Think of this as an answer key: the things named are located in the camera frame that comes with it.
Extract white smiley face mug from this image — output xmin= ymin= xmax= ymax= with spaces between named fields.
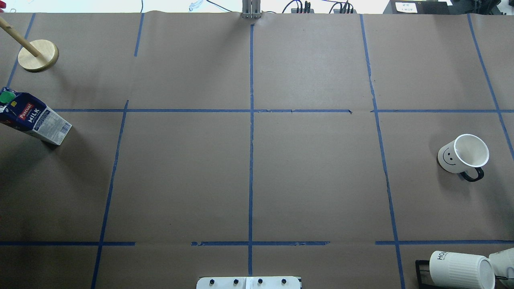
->
xmin=436 ymin=134 xmax=490 ymax=182

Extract blue Pascual milk carton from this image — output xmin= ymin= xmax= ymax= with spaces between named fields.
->
xmin=0 ymin=87 xmax=72 ymax=146

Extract black power strip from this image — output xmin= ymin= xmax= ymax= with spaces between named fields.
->
xmin=282 ymin=0 xmax=357 ymax=14

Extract black box with label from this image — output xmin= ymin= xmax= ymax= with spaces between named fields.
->
xmin=383 ymin=0 xmax=450 ymax=15

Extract white ribbed mug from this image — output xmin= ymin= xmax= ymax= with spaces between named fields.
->
xmin=429 ymin=250 xmax=496 ymax=289

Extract wooden mug tree stand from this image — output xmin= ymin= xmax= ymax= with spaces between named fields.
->
xmin=0 ymin=18 xmax=59 ymax=73

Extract white mug on rack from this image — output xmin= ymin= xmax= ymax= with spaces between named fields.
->
xmin=489 ymin=248 xmax=514 ymax=281

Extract aluminium frame post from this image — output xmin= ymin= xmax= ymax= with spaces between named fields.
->
xmin=241 ymin=0 xmax=262 ymax=19

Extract white pole base plate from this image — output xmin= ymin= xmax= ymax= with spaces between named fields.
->
xmin=196 ymin=276 xmax=302 ymax=289

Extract black wire mug rack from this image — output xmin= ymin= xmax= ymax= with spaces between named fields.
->
xmin=415 ymin=260 xmax=438 ymax=289

